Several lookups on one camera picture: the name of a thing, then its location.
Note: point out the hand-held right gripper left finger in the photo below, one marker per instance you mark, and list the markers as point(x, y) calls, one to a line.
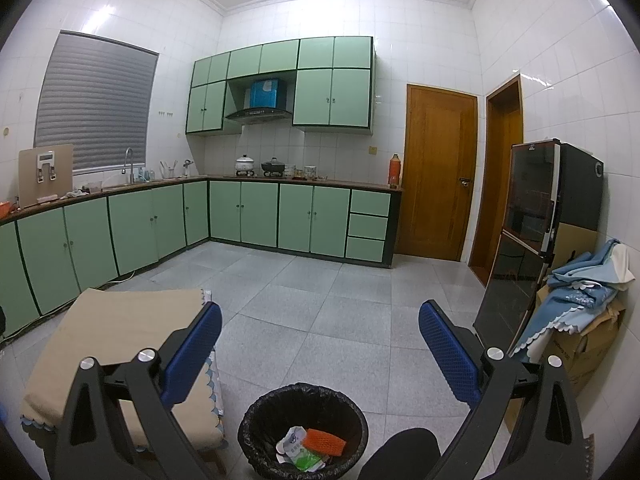
point(192, 355)

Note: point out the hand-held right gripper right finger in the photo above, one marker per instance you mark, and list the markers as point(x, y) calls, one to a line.
point(450, 355)

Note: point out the waste bin with black bag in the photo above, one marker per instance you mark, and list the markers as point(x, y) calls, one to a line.
point(257, 425)

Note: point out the large orange foam net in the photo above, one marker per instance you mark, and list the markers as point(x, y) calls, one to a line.
point(325, 442)

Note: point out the green and white plastic packet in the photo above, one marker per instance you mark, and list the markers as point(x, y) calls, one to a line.
point(305, 461)

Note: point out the table with beige cloth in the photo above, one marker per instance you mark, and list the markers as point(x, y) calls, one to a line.
point(115, 325)

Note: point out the person's leg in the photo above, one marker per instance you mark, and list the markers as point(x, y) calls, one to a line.
point(400, 455)

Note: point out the large cardboard box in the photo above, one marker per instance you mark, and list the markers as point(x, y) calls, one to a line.
point(585, 357)

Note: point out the light blue cloth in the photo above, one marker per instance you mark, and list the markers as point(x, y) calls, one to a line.
point(575, 290)

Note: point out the green base cabinet with sink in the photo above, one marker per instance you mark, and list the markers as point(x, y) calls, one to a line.
point(100, 240)

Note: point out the cardboard box behind fridge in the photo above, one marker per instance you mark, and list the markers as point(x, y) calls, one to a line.
point(575, 240)

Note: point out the green base cabinet with drawers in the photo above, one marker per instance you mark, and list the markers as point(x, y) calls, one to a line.
point(300, 220)

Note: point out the black glass door fridge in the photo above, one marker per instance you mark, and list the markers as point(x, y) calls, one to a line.
point(530, 200)

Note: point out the brown wooden door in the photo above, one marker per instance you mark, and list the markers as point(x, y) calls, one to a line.
point(435, 175)

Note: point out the utensil holder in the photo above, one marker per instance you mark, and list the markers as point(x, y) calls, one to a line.
point(169, 171)

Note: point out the red thermos flask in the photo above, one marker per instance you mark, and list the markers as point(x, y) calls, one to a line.
point(394, 172)

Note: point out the white cooking pot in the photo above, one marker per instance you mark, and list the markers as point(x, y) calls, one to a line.
point(245, 165)

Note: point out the metal sink faucet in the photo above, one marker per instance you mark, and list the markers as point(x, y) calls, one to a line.
point(130, 167)

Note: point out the grey rag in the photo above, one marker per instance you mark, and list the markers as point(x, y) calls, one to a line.
point(76, 193)

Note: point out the black wok with lid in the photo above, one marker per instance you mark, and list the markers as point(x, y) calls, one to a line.
point(273, 166)

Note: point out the orange plastic basket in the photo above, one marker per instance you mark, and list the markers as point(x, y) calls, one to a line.
point(5, 209)

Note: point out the range hood with blue film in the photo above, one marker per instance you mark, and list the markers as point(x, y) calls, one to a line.
point(262, 100)

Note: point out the grey window blind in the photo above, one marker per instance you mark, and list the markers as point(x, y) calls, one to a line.
point(95, 105)

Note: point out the brown wooden door frame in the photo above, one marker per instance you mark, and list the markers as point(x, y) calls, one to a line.
point(495, 185)

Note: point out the green wall cabinet unit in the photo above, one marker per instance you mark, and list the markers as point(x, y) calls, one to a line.
point(325, 95)

